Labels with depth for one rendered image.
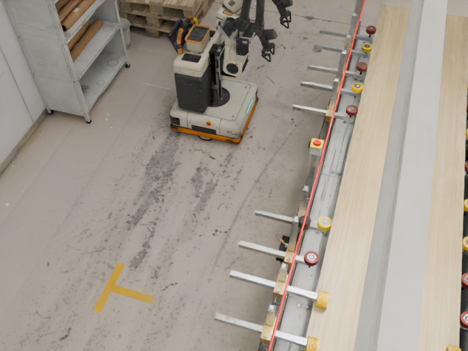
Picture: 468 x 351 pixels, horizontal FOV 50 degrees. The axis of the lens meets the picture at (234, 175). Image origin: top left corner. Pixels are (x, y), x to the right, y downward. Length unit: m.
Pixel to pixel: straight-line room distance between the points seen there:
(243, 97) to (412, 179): 3.51
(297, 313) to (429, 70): 1.86
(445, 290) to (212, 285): 1.64
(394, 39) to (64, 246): 3.07
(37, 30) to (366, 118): 2.66
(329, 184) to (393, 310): 2.57
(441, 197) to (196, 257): 1.79
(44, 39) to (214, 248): 2.18
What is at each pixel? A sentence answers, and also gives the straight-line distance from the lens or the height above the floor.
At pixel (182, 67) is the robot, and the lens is 4.17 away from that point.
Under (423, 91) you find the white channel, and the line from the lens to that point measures 1.42.
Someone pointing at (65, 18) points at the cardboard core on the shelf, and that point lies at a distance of 4.59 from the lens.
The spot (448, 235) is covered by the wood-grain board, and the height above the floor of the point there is 0.90.
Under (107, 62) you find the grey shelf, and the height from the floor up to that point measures 0.14.
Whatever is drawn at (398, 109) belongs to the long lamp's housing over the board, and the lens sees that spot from 1.50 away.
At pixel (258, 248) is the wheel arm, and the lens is 2.91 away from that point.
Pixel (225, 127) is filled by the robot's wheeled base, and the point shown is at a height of 0.24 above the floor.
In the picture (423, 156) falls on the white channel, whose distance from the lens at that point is 1.26.
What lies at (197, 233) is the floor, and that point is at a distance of 4.01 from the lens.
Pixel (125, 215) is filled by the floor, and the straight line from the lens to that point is 4.19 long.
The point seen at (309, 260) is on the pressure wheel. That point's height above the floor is 0.91.
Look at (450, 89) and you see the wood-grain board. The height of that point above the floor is 0.90.
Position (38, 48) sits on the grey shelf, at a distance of 4.63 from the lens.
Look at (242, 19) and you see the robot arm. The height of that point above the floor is 1.30.
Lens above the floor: 3.34
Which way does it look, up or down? 50 degrees down
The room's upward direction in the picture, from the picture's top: 1 degrees counter-clockwise
